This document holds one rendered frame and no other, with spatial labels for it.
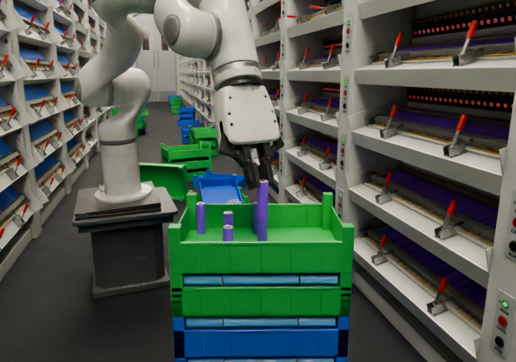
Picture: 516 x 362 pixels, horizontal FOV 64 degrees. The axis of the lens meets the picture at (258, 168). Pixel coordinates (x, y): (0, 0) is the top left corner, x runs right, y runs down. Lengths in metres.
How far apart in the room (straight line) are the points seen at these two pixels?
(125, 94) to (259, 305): 0.88
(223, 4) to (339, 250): 0.45
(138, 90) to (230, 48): 0.73
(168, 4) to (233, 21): 0.11
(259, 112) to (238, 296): 0.31
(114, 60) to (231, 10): 0.60
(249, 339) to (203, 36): 0.51
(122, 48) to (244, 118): 0.62
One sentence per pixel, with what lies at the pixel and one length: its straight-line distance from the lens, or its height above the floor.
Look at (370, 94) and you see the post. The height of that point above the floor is 0.65.
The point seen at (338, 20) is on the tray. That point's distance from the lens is 1.49.
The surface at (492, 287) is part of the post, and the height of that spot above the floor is 0.33.
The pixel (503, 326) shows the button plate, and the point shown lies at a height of 0.27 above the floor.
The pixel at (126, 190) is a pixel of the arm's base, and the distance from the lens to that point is 1.43.
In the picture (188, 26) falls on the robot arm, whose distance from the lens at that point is 0.67.
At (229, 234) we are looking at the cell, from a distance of 0.70.
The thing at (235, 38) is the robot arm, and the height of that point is 0.77.
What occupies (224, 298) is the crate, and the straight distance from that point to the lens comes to 0.72.
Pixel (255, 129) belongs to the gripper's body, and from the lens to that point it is 0.67.
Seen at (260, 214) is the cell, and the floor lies 0.49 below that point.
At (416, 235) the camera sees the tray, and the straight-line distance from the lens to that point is 1.09.
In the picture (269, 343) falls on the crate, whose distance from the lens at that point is 0.76.
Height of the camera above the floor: 0.72
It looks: 13 degrees down
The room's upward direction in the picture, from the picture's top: straight up
